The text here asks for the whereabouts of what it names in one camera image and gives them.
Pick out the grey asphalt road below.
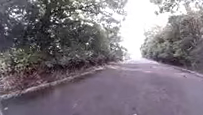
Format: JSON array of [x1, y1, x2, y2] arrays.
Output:
[[0, 54, 203, 115]]

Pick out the leaf-strewn dirt verge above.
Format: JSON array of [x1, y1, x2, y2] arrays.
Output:
[[0, 61, 107, 97]]

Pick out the row of green trees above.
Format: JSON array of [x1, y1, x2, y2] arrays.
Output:
[[0, 0, 134, 87], [137, 0, 203, 79]]

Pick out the pale stone kerb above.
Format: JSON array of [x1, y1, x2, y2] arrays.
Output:
[[0, 64, 109, 101]]

